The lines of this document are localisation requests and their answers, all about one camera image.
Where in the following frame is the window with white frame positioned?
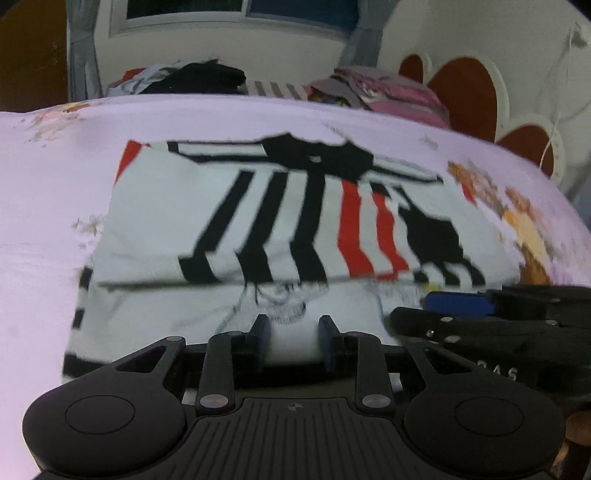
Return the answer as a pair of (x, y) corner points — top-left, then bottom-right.
(110, 0), (360, 35)

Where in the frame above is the right grey curtain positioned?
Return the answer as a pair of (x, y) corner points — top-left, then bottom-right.
(339, 0), (399, 67)

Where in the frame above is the grey curtain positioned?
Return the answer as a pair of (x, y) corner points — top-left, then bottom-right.
(339, 0), (399, 67)
(66, 0), (102, 102)

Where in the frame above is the black clothes pile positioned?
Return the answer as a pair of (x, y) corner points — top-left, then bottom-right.
(138, 59), (247, 96)

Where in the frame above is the red white scalloped headboard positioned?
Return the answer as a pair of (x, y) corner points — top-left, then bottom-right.
(398, 53), (566, 184)

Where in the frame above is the brown wooden door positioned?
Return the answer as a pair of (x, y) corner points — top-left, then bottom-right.
(1, 0), (68, 112)

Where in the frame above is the grey striped mattress sheet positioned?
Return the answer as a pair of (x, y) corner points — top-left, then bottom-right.
(239, 80), (308, 101)

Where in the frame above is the pink grey folded bedding stack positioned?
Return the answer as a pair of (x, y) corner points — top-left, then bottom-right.
(304, 66), (451, 130)

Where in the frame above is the white hanging cable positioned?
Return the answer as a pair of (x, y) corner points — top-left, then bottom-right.
(537, 22), (590, 167)

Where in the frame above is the floral pink bed sheet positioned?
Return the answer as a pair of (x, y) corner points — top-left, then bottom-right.
(1, 95), (590, 479)

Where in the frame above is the striped white red black shirt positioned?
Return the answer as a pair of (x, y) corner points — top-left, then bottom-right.
(62, 134), (519, 380)

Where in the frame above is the left grey curtain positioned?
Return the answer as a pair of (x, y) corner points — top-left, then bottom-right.
(66, 0), (102, 102)

